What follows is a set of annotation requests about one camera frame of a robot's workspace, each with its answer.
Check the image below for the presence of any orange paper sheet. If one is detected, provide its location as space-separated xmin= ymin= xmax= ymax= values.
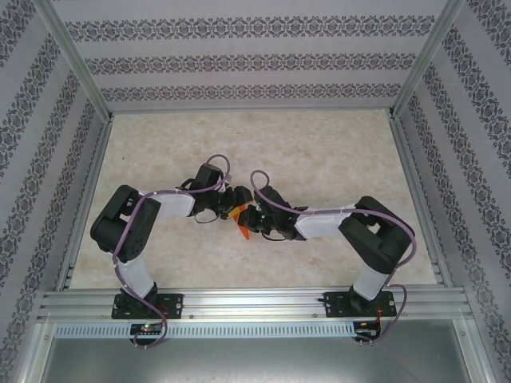
xmin=232 ymin=207 xmax=253 ymax=241

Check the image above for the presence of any right controller board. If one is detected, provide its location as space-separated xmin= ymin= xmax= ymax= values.
xmin=354 ymin=320 xmax=381 ymax=341

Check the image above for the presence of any controller board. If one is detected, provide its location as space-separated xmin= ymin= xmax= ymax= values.
xmin=354 ymin=320 xmax=381 ymax=341
xmin=130 ymin=323 xmax=163 ymax=336

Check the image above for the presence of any left controller board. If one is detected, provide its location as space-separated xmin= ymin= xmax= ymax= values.
xmin=130 ymin=323 xmax=163 ymax=336

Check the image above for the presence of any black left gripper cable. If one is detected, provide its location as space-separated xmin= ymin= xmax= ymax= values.
xmin=192 ymin=209 xmax=221 ymax=225

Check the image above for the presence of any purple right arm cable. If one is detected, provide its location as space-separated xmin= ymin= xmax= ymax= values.
xmin=249 ymin=169 xmax=420 ymax=346

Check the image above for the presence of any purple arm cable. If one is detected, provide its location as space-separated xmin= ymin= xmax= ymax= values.
xmin=249 ymin=169 xmax=420 ymax=346
xmin=111 ymin=152 xmax=234 ymax=350

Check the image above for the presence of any aluminium mounting rail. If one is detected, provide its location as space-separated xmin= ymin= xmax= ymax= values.
xmin=37 ymin=284 xmax=474 ymax=322

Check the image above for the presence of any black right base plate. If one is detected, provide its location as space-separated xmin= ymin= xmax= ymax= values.
xmin=323 ymin=290 xmax=398 ymax=319

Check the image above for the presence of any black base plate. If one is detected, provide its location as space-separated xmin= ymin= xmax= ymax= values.
xmin=111 ymin=293 xmax=185 ymax=321
xmin=323 ymin=290 xmax=398 ymax=319

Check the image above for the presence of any slotted grey cable duct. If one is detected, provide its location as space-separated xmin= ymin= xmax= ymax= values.
xmin=53 ymin=321 xmax=357 ymax=341

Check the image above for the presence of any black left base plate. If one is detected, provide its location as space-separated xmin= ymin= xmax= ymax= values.
xmin=111 ymin=293 xmax=185 ymax=321

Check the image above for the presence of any aluminium left side rail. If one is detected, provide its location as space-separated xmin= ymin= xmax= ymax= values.
xmin=54 ymin=115 xmax=116 ymax=290

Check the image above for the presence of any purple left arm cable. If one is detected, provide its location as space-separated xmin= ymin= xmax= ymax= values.
xmin=111 ymin=152 xmax=234 ymax=350

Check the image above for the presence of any aluminium right side rail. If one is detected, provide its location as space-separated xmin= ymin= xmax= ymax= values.
xmin=388 ymin=115 xmax=455 ymax=286

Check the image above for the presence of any aluminium left frame post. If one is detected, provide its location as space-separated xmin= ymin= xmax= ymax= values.
xmin=34 ymin=0 xmax=115 ymax=123

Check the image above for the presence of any aluminium frame post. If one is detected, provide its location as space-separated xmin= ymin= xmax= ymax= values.
xmin=34 ymin=0 xmax=115 ymax=123
xmin=388 ymin=0 xmax=468 ymax=121

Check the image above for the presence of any aluminium right frame post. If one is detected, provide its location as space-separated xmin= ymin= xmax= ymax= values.
xmin=388 ymin=0 xmax=468 ymax=121

